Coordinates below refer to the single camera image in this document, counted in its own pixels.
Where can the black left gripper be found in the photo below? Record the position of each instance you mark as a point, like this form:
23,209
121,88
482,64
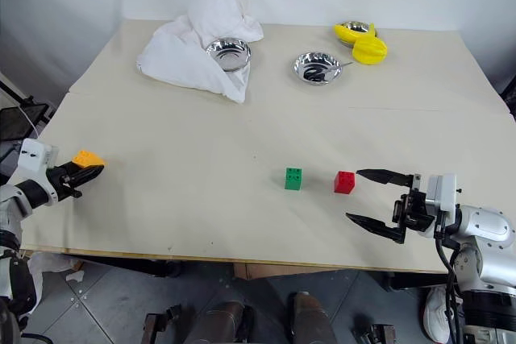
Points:
60,183

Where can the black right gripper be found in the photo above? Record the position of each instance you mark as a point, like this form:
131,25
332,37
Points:
415,211

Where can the orange toy cube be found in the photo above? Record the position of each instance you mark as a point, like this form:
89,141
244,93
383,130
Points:
88,158

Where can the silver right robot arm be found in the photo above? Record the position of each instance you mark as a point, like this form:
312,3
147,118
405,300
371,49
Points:
483,231

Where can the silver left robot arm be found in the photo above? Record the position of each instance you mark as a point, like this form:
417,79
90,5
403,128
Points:
12,199

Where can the red toy cube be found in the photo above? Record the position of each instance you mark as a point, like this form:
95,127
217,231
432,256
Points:
343,183

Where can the green toy cube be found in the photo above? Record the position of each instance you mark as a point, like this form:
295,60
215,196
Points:
293,179

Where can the white crumpled plastic sheet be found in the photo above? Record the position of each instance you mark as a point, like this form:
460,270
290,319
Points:
52,269

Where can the white sneaker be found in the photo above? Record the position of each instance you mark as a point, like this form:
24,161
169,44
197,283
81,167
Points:
437,313

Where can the dark brown rounded shape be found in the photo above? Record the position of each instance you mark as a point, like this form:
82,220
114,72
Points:
225,322
310,317

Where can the small metal spoon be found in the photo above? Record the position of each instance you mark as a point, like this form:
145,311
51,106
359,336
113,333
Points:
342,65

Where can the steel bowl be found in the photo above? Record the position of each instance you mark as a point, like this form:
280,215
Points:
356,26
318,69
228,55

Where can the white crumpled cloth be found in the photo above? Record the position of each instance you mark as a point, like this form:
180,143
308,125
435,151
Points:
177,58

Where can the dark object at room edge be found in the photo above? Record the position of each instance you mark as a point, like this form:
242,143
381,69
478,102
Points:
510,96

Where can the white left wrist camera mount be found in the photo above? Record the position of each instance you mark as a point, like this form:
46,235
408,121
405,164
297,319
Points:
34,156

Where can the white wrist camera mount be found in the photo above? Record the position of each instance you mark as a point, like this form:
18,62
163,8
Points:
443,193
34,156

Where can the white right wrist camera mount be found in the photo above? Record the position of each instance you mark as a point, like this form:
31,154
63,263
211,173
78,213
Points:
443,193

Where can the black equipment frame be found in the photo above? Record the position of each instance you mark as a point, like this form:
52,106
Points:
24,118

